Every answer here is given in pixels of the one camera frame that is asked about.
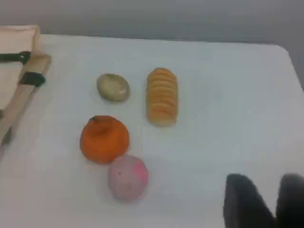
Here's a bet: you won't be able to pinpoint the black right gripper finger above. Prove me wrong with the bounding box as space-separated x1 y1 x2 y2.
223 173 277 228
275 173 304 228

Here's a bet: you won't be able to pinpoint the white canvas bag green handles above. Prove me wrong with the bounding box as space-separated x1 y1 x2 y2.
0 25 52 148

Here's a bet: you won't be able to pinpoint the orange toy fruit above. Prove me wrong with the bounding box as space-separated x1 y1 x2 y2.
80 115 130 164

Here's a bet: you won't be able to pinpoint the beige toy potato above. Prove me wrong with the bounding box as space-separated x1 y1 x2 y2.
96 73 131 103

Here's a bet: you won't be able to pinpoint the pink toy peach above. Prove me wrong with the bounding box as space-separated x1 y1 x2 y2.
108 154 150 201

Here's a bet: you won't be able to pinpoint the stack of golden chips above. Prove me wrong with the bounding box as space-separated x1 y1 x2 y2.
146 67 179 127

